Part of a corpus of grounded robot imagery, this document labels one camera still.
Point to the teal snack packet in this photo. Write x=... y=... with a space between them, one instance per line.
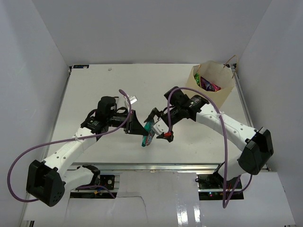
x=148 y=139

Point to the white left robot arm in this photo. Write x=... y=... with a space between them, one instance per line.
x=49 y=179

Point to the purple Fox's cherry candy bag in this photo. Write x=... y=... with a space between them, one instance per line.
x=208 y=86

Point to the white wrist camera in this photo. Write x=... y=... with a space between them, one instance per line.
x=159 y=127
x=129 y=100

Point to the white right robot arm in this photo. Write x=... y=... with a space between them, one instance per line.
x=255 y=145

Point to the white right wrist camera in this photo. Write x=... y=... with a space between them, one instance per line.
x=159 y=127

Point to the aluminium front rail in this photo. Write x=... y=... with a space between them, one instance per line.
x=157 y=166

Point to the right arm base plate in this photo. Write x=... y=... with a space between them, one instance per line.
x=210 y=189

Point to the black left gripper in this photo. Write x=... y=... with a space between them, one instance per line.
x=134 y=126

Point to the green yellow Fox's candy bag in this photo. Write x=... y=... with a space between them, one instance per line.
x=197 y=79

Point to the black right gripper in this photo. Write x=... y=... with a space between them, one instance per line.
x=155 y=111

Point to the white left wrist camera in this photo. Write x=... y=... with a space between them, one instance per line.
x=129 y=100

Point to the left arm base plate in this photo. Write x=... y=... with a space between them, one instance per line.
x=106 y=189

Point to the brown paper bag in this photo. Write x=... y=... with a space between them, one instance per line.
x=217 y=73

